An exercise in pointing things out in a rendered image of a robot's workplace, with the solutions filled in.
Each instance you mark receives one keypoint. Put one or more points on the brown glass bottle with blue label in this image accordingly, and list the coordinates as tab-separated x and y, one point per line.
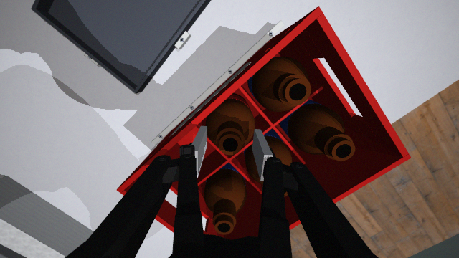
280	150

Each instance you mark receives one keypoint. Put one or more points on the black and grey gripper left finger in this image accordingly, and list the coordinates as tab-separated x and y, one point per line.
122	232

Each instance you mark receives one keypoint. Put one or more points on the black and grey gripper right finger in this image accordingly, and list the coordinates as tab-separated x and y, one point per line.
329	232

